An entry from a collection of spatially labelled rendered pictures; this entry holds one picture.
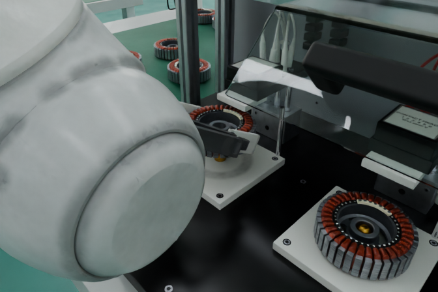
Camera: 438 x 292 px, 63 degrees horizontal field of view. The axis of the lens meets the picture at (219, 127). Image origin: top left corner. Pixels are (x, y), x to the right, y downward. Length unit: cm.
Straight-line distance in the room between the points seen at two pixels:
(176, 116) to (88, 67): 4
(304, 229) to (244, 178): 12
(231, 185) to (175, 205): 37
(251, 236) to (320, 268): 9
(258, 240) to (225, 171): 13
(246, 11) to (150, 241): 67
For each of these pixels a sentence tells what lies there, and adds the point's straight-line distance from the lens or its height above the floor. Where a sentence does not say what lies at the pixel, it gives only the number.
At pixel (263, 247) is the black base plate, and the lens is 47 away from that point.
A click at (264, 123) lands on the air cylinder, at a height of 79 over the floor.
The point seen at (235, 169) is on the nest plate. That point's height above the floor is 78.
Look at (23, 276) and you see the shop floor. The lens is 156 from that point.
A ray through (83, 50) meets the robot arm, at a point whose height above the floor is 108.
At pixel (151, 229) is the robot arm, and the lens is 16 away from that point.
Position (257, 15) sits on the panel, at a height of 94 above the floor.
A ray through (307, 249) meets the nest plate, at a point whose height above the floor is 78.
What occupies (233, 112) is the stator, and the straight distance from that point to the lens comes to 57.
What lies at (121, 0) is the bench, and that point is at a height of 74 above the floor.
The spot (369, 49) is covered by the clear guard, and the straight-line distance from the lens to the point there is 25.
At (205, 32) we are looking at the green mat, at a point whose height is 75.
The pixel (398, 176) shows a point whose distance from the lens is 44.
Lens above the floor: 113
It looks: 31 degrees down
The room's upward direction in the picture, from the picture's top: straight up
